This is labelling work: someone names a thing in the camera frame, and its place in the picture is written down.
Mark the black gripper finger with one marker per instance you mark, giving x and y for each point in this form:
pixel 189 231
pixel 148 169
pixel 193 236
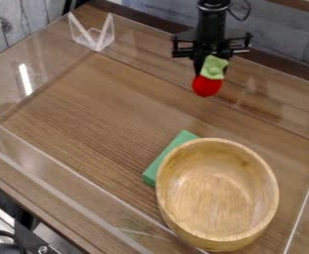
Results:
pixel 227 66
pixel 199 63

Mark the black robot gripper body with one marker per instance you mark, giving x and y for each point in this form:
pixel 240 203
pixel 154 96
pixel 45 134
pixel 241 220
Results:
pixel 188 46

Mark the red felt fruit green leaves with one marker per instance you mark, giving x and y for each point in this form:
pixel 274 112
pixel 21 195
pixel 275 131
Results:
pixel 208 82

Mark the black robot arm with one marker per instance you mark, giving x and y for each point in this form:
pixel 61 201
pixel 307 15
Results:
pixel 211 39

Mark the round wooden bowl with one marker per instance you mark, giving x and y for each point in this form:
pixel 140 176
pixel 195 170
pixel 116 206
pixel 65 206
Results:
pixel 217 193

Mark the clear acrylic tray wall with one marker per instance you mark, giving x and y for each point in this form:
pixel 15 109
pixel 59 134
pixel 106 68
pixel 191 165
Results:
pixel 88 117

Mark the black metal mount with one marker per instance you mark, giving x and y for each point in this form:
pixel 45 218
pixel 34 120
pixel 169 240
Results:
pixel 31 242

